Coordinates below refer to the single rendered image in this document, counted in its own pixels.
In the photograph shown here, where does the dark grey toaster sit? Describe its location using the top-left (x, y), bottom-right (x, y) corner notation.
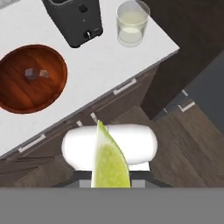
top-left (40, 0), bottom-right (104, 49)

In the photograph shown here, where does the green-yellow lemon wedge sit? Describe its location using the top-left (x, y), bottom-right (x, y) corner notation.
top-left (90, 119), bottom-right (132, 188)

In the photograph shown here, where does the ice cube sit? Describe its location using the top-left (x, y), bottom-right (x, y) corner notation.
top-left (24, 67), bottom-right (38, 81)
top-left (38, 69), bottom-right (50, 80)

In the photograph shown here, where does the brown wooden bowl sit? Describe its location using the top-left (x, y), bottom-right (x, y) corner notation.
top-left (0, 44), bottom-right (69, 115)

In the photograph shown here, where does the silver drawer handle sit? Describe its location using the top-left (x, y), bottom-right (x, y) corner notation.
top-left (17, 133), bottom-right (47, 154)
top-left (112, 77), bottom-right (138, 96)

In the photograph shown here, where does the glass of lemonade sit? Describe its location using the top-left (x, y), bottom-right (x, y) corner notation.
top-left (115, 0), bottom-right (151, 48)

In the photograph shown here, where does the silver appliance handle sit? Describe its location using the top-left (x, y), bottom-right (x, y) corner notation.
top-left (177, 100), bottom-right (197, 114)

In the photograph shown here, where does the white rounded object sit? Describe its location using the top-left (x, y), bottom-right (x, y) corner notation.
top-left (60, 123), bottom-right (158, 172)

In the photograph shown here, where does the tall dark brown cabinet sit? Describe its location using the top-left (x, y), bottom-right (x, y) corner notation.
top-left (139, 0), bottom-right (224, 121)

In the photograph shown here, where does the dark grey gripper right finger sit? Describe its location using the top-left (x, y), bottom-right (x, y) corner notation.
top-left (129, 170), bottom-right (173, 188)

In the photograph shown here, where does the dark grey appliance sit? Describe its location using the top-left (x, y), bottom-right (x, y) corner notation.
top-left (151, 50), bottom-right (224, 136)

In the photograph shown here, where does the dark brown drawer front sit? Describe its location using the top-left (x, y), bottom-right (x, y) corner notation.
top-left (94, 65), bottom-right (160, 116)
top-left (0, 115), bottom-right (94, 165)

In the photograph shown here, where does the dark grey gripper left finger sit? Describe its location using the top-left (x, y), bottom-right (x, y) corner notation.
top-left (52, 170), bottom-right (95, 188)

